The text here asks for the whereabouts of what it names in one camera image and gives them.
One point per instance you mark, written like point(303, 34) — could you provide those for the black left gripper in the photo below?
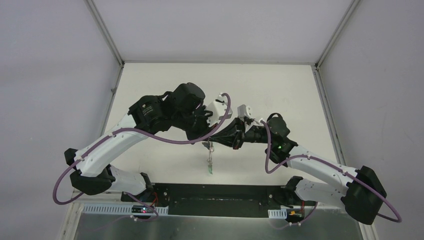
point(200, 133)

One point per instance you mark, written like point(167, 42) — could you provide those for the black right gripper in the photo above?
point(227, 137)

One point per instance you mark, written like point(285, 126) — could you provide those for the grey perforated key organizer plate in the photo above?
point(210, 147)

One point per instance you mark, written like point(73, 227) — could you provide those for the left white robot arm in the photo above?
point(182, 108)

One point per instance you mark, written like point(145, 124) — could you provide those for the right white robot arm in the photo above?
point(357, 191)

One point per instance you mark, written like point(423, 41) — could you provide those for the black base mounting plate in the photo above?
point(217, 200)

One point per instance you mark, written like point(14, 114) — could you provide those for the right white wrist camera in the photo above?
point(246, 114)

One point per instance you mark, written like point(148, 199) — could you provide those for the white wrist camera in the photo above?
point(246, 114)
point(218, 108)

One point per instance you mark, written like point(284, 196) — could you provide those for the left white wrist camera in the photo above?
point(218, 108)

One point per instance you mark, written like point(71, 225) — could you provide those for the right white cable duct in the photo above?
point(277, 213)

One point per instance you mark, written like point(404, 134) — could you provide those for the white cable duct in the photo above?
point(116, 209)
point(277, 213)

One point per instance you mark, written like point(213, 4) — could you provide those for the left white cable duct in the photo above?
point(116, 209)

